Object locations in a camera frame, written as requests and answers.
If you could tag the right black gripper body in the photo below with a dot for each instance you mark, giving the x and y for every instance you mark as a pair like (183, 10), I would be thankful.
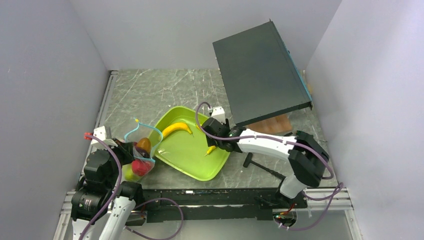
(212, 142)

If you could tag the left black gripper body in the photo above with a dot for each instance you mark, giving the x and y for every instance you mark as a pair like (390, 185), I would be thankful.
(123, 156)

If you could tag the yellow banana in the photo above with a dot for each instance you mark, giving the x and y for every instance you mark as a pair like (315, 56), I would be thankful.
(178, 126)
(210, 150)

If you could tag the brown kiwi potato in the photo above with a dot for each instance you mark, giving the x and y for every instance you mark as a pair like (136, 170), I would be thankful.
(145, 144)

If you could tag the red apple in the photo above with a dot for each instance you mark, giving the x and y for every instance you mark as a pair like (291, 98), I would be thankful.
(141, 167)

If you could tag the green pear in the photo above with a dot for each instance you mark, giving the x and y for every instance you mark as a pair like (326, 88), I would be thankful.
(129, 175)

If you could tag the clear zip top bag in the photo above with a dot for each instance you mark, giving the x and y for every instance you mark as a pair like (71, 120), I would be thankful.
(143, 130)

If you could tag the dark purple plum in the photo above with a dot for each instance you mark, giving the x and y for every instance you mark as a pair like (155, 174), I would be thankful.
(143, 154)

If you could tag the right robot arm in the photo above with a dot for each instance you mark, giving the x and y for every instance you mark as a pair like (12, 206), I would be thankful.
(308, 160)

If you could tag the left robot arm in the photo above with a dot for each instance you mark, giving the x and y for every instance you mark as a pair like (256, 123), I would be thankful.
(99, 210)

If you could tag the green plastic tray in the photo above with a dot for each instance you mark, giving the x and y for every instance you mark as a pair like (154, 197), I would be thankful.
(187, 152)

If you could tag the black hammer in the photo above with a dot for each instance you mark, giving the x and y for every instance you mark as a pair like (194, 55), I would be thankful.
(249, 161)

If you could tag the dark grey tilted panel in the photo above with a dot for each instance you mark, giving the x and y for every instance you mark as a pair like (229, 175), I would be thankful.
(260, 78)

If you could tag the wooden board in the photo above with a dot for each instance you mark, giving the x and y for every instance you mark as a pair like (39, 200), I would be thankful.
(272, 126)

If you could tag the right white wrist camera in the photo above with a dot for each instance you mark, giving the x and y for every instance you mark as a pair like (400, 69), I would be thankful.
(218, 113)

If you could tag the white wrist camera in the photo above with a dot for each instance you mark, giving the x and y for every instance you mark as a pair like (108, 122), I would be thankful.
(218, 113)
(104, 134)

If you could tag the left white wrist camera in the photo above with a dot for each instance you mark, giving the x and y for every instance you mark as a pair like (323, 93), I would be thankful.
(104, 134)

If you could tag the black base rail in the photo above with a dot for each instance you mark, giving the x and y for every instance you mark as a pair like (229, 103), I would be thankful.
(215, 204)

